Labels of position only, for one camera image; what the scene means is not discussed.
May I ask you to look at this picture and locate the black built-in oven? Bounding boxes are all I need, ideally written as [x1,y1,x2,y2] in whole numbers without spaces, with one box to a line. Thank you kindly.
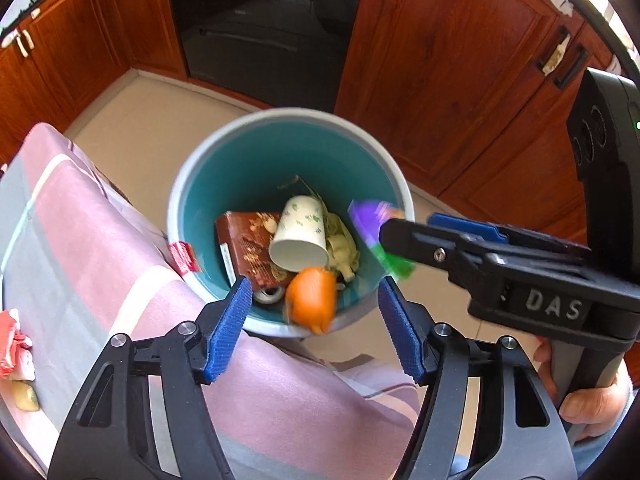
[165,0,368,111]

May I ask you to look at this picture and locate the white paper cup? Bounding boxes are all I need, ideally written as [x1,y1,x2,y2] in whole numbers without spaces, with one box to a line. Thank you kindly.
[269,195,330,268]

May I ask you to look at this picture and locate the pink grey checked tablecloth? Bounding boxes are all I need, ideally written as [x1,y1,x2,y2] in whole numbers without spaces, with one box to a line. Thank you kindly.
[0,122,421,480]

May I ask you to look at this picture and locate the red-brown wooden kitchen cabinets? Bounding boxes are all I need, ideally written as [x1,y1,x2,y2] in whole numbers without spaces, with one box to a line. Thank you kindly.
[0,0,640,261]

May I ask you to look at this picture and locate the pale yellow peel piece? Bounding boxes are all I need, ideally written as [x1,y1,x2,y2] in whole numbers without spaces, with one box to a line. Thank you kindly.
[10,380,41,411]

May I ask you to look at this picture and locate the small red packet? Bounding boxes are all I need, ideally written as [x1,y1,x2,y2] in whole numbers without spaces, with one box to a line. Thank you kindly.
[169,241,198,275]

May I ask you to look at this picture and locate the orange peel piece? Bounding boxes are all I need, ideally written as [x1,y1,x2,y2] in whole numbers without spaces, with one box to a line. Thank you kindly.
[285,266,338,336]

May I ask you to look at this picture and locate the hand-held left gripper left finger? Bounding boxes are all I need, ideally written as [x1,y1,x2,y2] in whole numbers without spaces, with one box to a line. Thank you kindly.
[47,276,254,480]

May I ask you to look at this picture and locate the purple green snack wrapper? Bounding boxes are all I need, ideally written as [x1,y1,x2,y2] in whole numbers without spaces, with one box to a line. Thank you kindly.
[348,199,416,281]

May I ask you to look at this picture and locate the teal grey bin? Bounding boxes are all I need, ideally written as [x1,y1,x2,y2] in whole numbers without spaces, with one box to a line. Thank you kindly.
[167,106,416,338]

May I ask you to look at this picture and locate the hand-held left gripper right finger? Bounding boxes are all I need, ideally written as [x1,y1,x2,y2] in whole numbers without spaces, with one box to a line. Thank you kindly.
[377,276,576,480]

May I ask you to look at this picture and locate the brown cardboard box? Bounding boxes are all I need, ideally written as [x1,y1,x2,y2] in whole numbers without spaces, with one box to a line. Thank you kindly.
[215,211,291,293]

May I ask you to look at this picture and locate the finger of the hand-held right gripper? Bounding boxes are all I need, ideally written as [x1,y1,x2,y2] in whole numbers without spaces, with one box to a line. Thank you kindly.
[427,213,591,268]
[378,218,586,296]

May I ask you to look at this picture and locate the red white wrapper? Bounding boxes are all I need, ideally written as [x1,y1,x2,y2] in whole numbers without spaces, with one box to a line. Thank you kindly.
[0,309,36,381]

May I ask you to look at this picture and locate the person's right hand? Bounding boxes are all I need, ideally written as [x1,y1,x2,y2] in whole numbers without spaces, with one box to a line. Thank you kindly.
[532,340,633,441]

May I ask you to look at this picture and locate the pale green corn husks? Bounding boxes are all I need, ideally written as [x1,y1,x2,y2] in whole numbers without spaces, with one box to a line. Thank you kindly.
[280,175,361,283]

